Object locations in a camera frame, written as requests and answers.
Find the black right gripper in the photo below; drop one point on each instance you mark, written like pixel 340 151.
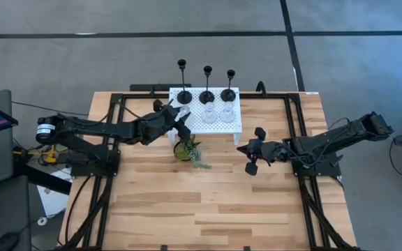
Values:
pixel 265 151

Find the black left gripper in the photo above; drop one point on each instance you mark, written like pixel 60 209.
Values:
pixel 162 123

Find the clear glass candle holder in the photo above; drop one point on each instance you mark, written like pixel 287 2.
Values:
pixel 209 116
pixel 186 111
pixel 228 115

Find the tallest black candlestick holder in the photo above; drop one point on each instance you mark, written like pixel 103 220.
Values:
pixel 184 97

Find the medium black candlestick holder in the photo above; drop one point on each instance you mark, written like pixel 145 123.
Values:
pixel 207 97

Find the shortest black candlestick holder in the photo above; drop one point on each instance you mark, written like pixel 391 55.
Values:
pixel 228 95

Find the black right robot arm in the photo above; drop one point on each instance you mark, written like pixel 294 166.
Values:
pixel 326 143

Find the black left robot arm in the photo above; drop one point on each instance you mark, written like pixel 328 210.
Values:
pixel 100 129

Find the white perforated metal shelf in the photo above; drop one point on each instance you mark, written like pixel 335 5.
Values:
pixel 201 128

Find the black bar behind table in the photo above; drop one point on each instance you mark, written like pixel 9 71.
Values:
pixel 161 87

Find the succulent plant in black pot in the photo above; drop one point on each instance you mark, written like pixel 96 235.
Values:
pixel 185 151

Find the black rear table clamp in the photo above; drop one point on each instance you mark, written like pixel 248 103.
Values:
pixel 261 89

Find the yellow clamp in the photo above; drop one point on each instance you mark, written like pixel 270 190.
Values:
pixel 51 157

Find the black support beam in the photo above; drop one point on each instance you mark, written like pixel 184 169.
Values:
pixel 47 181

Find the white paper sheet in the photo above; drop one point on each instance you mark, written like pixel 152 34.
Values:
pixel 52 200

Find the white tape roll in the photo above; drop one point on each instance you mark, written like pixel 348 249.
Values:
pixel 39 221

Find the black computer mouse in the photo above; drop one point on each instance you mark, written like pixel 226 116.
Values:
pixel 5 242

